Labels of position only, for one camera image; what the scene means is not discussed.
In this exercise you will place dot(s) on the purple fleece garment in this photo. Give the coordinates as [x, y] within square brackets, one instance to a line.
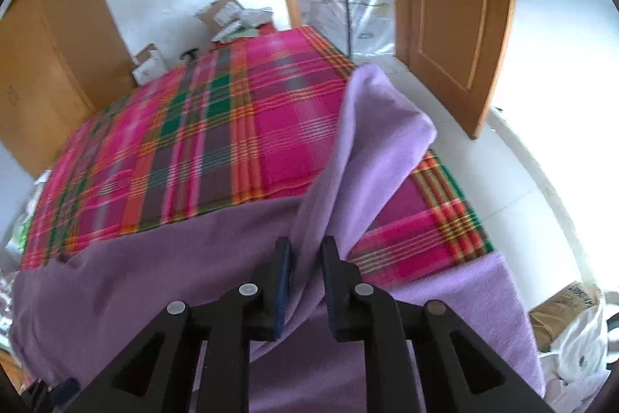
[169, 258]

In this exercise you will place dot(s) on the wooden wardrobe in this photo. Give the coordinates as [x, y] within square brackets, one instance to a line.
[58, 55]

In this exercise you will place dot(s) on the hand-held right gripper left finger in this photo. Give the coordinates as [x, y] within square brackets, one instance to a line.
[284, 292]

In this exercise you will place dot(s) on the pile of white green packets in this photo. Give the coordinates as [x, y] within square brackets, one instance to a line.
[251, 18]

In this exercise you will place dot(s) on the white plastic bag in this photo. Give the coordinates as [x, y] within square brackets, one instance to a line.
[580, 360]

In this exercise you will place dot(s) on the red box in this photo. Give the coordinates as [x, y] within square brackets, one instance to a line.
[266, 27]

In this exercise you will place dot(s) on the black spray bottle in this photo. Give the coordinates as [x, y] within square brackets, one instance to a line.
[189, 54]

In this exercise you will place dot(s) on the brown paper sack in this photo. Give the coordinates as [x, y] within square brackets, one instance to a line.
[556, 316]

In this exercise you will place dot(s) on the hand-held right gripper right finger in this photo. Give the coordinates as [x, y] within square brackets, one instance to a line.
[330, 297]

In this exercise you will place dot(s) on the heap of white bags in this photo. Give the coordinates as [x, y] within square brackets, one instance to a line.
[22, 224]

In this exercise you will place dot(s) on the brown cardboard box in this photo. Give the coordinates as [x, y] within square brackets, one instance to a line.
[220, 11]

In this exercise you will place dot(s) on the wooden door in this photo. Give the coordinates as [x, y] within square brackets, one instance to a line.
[449, 31]

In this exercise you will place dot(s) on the white cardboard box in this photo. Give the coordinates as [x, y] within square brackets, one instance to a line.
[150, 67]

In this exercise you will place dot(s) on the pink green plaid bed sheet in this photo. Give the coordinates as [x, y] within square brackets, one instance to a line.
[271, 118]

